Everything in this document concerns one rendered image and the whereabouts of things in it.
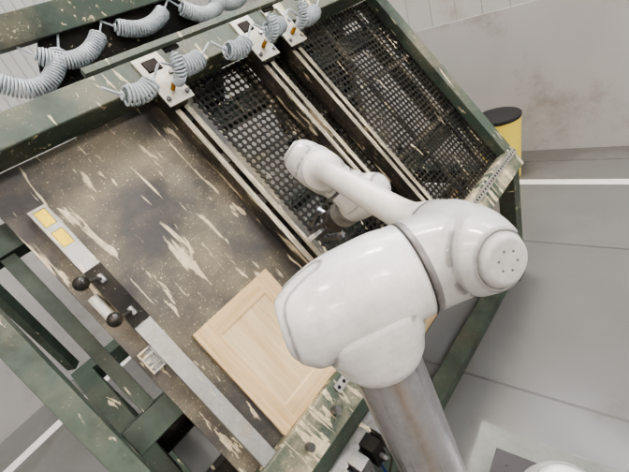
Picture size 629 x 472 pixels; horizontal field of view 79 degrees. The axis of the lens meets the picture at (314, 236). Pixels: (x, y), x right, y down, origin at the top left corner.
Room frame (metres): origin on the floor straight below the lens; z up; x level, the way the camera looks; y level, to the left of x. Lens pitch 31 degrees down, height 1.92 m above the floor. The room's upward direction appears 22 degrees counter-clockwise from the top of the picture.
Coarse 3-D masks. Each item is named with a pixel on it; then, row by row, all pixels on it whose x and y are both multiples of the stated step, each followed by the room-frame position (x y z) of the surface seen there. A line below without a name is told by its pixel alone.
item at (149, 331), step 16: (48, 208) 1.08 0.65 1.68; (64, 224) 1.06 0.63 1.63; (80, 256) 1.00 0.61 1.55; (80, 272) 0.98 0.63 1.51; (96, 288) 0.95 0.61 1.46; (144, 320) 0.89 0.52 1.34; (144, 336) 0.86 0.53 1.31; (160, 336) 0.87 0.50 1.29; (160, 352) 0.84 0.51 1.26; (176, 352) 0.84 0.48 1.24; (176, 368) 0.81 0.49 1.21; (192, 368) 0.82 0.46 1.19; (192, 384) 0.79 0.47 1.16; (208, 384) 0.79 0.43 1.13; (208, 400) 0.76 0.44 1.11; (224, 400) 0.76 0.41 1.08; (224, 416) 0.73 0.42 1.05; (240, 416) 0.74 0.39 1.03; (240, 432) 0.71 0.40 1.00; (256, 432) 0.71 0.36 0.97; (256, 448) 0.68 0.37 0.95
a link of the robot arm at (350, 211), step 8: (368, 176) 0.89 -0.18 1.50; (376, 176) 0.89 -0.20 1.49; (384, 176) 0.90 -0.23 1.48; (384, 184) 0.87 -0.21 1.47; (336, 200) 0.92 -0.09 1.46; (344, 200) 0.90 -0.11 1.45; (344, 208) 0.91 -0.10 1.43; (352, 208) 0.89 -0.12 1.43; (360, 208) 0.88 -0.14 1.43; (344, 216) 0.94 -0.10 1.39; (352, 216) 0.92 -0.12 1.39; (360, 216) 0.90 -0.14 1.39; (368, 216) 0.90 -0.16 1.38
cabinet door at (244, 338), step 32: (256, 288) 1.03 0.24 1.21; (224, 320) 0.94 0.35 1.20; (256, 320) 0.96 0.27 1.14; (224, 352) 0.87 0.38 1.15; (256, 352) 0.89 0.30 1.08; (288, 352) 0.90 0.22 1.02; (256, 384) 0.82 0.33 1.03; (288, 384) 0.83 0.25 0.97; (320, 384) 0.84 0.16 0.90; (288, 416) 0.76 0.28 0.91
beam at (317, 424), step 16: (496, 160) 1.76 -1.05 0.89; (512, 160) 1.76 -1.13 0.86; (512, 176) 1.68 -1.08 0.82; (496, 192) 1.57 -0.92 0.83; (352, 384) 0.83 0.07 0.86; (320, 400) 0.78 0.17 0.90; (336, 400) 0.79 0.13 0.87; (352, 400) 0.79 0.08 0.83; (304, 416) 0.75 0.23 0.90; (320, 416) 0.75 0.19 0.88; (336, 416) 0.75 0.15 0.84; (288, 432) 0.73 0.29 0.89; (304, 432) 0.71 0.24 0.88; (320, 432) 0.71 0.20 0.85; (336, 432) 0.72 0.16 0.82; (288, 448) 0.68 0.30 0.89; (304, 448) 0.68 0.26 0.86; (320, 448) 0.68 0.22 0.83; (272, 464) 0.65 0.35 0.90; (288, 464) 0.65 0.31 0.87; (304, 464) 0.65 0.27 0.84
